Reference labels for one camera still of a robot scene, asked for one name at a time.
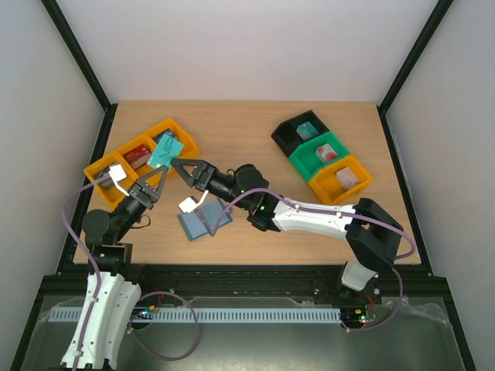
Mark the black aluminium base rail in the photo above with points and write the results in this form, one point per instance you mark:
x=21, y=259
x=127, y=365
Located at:
x=320, y=282

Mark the green storage bin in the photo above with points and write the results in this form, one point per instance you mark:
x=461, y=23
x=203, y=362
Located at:
x=304, y=158

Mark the black frame post right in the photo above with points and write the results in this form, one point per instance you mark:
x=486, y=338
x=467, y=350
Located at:
x=428, y=31

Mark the teal VIP card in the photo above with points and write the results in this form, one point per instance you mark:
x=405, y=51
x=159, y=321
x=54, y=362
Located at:
x=163, y=155

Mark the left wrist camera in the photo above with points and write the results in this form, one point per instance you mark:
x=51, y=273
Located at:
x=117, y=174

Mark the blue card holder wallet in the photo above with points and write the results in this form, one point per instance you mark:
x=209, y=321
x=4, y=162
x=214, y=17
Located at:
x=202, y=221

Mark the orange storage bin right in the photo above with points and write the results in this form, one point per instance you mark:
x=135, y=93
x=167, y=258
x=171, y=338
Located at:
x=337, y=182

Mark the black frame post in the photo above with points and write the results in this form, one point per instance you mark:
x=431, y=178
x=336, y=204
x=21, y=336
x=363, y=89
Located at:
x=68, y=36
x=428, y=31

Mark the teal cards in black bin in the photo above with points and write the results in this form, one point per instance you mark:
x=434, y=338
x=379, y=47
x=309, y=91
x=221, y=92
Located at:
x=306, y=131

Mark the orange triple bin left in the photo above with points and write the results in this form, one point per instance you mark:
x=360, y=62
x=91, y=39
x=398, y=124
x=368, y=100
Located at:
x=113, y=196

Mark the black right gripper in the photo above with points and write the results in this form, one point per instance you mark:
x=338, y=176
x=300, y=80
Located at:
x=205, y=175

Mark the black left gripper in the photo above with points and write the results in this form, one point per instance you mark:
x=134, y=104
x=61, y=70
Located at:
x=149, y=199

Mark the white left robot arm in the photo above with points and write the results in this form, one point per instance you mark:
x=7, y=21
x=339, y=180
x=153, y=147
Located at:
x=110, y=297

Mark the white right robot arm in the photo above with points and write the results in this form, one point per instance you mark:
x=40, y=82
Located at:
x=373, y=234

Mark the black frame post left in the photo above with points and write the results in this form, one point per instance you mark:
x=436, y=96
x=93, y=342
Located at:
x=68, y=36

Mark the red cards stack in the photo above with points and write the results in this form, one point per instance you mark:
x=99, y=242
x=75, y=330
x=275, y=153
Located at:
x=138, y=156

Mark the black storage bin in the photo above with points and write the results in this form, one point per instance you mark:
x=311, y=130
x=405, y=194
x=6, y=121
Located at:
x=285, y=136

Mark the black VIP cards stack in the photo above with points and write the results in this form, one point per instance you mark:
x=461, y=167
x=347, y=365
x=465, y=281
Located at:
x=102, y=178

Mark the white slotted cable duct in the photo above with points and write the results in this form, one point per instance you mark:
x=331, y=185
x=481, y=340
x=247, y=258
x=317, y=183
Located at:
x=244, y=315

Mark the blue cards stack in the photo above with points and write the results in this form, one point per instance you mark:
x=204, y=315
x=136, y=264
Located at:
x=166, y=137

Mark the red white april cards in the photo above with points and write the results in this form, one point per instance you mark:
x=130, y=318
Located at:
x=325, y=153

